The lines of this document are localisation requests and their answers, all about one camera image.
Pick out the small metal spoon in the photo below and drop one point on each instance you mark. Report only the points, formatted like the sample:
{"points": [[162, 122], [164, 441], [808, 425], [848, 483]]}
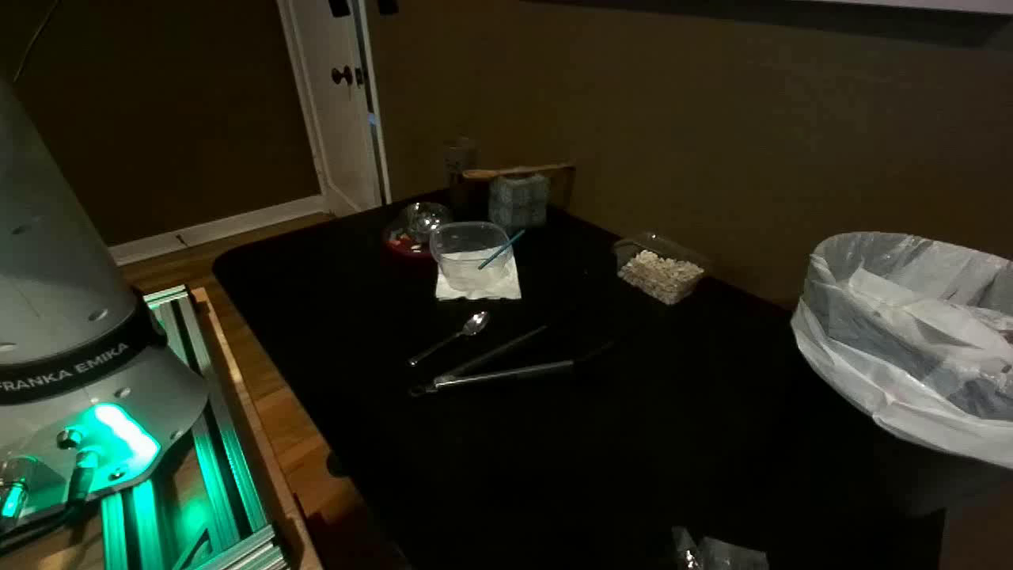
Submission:
{"points": [[477, 320]]}

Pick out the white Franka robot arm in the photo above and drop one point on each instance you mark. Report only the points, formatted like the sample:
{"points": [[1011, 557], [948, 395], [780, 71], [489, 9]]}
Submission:
{"points": [[50, 265]]}

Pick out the round glass bowl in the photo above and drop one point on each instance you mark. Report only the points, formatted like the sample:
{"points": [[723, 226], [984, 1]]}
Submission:
{"points": [[419, 220]]}

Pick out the white paper napkin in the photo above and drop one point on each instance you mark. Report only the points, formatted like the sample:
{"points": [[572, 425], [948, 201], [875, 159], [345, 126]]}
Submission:
{"points": [[478, 292]]}

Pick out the thin blue straw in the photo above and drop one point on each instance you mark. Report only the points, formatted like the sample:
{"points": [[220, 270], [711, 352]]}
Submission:
{"points": [[499, 256]]}

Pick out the long metal tongs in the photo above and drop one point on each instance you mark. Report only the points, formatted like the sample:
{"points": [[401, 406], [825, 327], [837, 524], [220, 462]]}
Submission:
{"points": [[508, 371]]}

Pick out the red round plate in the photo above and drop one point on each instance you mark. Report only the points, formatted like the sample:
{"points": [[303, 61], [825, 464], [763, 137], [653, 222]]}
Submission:
{"points": [[404, 251]]}

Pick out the white door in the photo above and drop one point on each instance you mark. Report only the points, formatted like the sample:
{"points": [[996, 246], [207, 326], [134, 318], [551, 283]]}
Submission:
{"points": [[337, 128]]}

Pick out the wooden stand board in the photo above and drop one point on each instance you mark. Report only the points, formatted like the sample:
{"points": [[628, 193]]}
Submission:
{"points": [[249, 406]]}

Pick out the clear plastic wrapper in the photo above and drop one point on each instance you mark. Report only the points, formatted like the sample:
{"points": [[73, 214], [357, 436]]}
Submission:
{"points": [[717, 551]]}

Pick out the white trash bag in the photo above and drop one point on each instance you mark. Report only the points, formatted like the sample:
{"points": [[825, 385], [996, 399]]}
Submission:
{"points": [[896, 350]]}

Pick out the black trash can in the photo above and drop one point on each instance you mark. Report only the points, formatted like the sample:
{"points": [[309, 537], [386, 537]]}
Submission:
{"points": [[929, 502]]}

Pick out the aluminium profile robot frame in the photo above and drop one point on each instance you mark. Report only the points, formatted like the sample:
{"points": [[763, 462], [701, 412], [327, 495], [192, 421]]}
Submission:
{"points": [[227, 495]]}

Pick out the white wall board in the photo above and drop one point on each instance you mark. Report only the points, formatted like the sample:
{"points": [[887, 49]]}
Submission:
{"points": [[929, 4]]}

